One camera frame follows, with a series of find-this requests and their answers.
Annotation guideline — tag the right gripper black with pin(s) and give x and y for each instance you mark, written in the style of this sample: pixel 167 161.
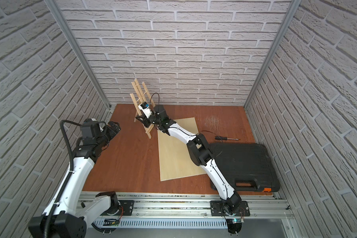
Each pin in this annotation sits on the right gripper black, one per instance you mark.
pixel 146 121

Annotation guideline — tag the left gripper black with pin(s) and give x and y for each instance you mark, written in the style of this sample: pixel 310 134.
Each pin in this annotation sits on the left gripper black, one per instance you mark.
pixel 113 128

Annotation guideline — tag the wooden easel frame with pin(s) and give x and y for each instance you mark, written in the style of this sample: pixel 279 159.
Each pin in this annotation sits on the wooden easel frame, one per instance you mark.
pixel 143 95

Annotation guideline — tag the light plywood board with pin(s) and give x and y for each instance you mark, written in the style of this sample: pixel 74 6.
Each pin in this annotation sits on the light plywood board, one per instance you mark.
pixel 174 159

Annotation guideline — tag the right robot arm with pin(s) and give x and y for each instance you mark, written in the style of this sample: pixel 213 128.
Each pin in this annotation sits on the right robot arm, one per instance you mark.
pixel 199 151

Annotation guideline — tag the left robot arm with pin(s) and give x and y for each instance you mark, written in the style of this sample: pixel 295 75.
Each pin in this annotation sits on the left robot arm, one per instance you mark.
pixel 60 219

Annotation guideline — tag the black plastic tool case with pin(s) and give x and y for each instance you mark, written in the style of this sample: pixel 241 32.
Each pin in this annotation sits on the black plastic tool case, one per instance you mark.
pixel 246 166

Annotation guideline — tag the left corner aluminium profile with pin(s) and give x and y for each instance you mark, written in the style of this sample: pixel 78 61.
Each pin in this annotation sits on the left corner aluminium profile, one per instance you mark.
pixel 66 30

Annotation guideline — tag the corner aluminium profile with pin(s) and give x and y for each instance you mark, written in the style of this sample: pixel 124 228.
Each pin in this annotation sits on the corner aluminium profile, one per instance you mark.
pixel 274 47
pixel 66 30

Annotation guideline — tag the right corner aluminium profile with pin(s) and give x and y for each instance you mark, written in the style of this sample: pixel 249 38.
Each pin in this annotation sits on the right corner aluminium profile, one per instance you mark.
pixel 274 47

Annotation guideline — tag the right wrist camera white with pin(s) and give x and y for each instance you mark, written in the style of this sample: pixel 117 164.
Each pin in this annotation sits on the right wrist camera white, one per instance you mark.
pixel 145 108

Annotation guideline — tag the black handled screwdriver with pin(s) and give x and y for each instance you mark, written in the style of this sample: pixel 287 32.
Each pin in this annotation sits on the black handled screwdriver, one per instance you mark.
pixel 223 138

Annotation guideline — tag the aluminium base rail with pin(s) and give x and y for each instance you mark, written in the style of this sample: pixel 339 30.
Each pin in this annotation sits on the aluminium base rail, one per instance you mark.
pixel 190 211

